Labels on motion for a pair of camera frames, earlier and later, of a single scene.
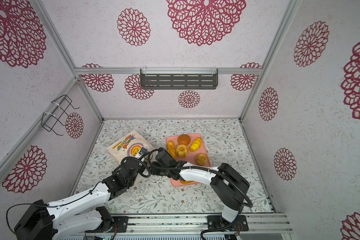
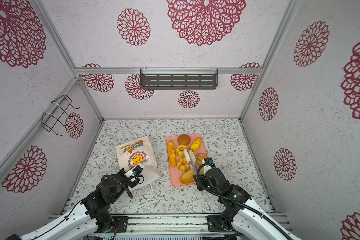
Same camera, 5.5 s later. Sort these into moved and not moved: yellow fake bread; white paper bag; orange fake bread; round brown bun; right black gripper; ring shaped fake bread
Moved: white paper bag; right black gripper
Not moved: yellow fake bread; round brown bun; ring shaped fake bread; orange fake bread
